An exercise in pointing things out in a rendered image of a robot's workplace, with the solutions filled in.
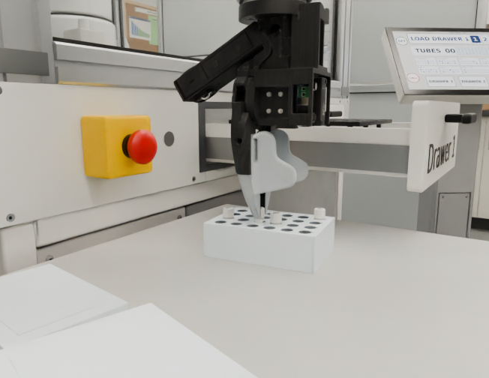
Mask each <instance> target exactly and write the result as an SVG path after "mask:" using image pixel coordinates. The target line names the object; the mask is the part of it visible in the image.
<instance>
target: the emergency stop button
mask: <svg viewBox="0 0 489 378"><path fill-rule="evenodd" d="M157 149H158V144H157V141H156V139H155V136H154V135H153V133H152V132H150V131H149V130H136V131H134V132H133V133H132V134H131V135H130V138H129V140H128V142H127V151H128V154H129V156H130V158H131V160H132V161H134V162H135V163H137V164H148V163H150V162H151V161H152V160H153V159H154V157H155V155H156V153H157Z"/></svg>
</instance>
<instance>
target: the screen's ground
mask: <svg viewBox="0 0 489 378"><path fill-rule="evenodd" d="M392 33H393V35H394V40H395V37H407V33H418V34H487V35H489V32H456V31H393V32H392ZM395 43H396V41H395ZM396 46H397V44H396ZM443 47H489V44H419V43H409V46H397V51H398V53H399V56H400V60H401V63H402V66H403V70H404V73H418V75H419V77H420V80H421V83H408V81H407V79H406V81H407V83H408V86H409V89H489V87H461V83H460V81H459V79H458V76H477V77H486V78H487V81H488V84H489V75H445V74H419V71H418V68H417V66H416V62H415V59H414V57H486V58H489V55H446V53H445V50H444V49H443ZM405 76H406V74H405ZM425 76H453V77H454V81H455V82H456V85H457V87H428V83H427V80H426V78H425Z"/></svg>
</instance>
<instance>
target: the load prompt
mask: <svg viewBox="0 0 489 378"><path fill-rule="evenodd" d="M406 36H407V38H408V41H409V43H410V44H489V34H418V33H406Z"/></svg>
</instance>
